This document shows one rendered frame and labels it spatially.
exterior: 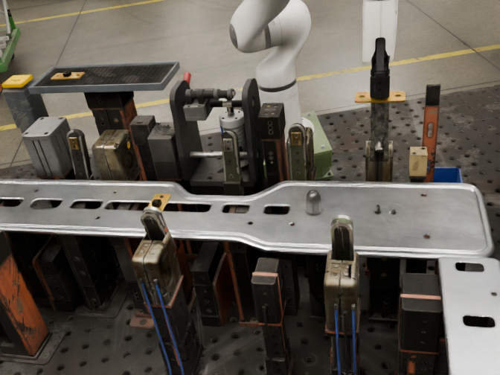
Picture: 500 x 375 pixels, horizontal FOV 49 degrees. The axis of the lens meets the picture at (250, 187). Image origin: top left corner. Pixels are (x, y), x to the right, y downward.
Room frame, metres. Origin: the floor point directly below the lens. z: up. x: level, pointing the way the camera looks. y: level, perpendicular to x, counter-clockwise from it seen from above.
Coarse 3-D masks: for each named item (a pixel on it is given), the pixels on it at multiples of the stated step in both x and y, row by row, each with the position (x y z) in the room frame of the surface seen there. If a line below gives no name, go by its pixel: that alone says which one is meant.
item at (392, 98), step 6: (360, 96) 0.86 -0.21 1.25; (366, 96) 0.85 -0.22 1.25; (390, 96) 0.84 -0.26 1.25; (396, 96) 0.84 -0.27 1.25; (402, 96) 0.83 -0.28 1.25; (360, 102) 0.84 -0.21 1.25; (366, 102) 0.83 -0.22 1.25; (372, 102) 0.83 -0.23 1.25; (378, 102) 0.83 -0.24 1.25; (384, 102) 0.83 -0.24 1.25; (390, 102) 0.82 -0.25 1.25; (396, 102) 0.82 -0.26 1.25; (402, 102) 0.82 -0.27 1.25
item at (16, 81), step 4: (12, 76) 1.47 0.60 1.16; (16, 76) 1.46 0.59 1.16; (20, 76) 1.46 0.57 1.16; (24, 76) 1.45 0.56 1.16; (28, 76) 1.45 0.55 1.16; (32, 76) 1.46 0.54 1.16; (8, 80) 1.44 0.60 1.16; (12, 80) 1.43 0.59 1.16; (16, 80) 1.43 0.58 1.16; (20, 80) 1.42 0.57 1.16; (24, 80) 1.42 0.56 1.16; (28, 80) 1.43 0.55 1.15; (4, 84) 1.41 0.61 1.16; (8, 84) 1.41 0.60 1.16; (12, 84) 1.41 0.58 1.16; (16, 84) 1.40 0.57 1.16; (20, 84) 1.40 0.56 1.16; (24, 84) 1.41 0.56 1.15
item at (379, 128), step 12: (372, 108) 0.99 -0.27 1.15; (384, 108) 0.99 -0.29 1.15; (372, 120) 0.98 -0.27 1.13; (384, 120) 0.99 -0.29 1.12; (372, 132) 0.98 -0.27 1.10; (384, 132) 0.98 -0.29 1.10; (372, 144) 0.98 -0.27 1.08; (384, 144) 0.97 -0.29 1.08; (372, 156) 0.97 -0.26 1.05; (384, 156) 0.96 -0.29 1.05
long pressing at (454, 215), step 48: (0, 192) 1.13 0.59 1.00; (48, 192) 1.10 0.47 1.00; (96, 192) 1.07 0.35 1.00; (144, 192) 1.04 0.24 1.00; (288, 192) 0.96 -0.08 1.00; (336, 192) 0.93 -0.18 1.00; (384, 192) 0.91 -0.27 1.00; (432, 192) 0.88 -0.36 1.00; (480, 192) 0.86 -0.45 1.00; (240, 240) 0.83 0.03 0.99; (288, 240) 0.80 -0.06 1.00; (384, 240) 0.76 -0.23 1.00; (432, 240) 0.74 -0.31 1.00; (480, 240) 0.72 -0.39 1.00
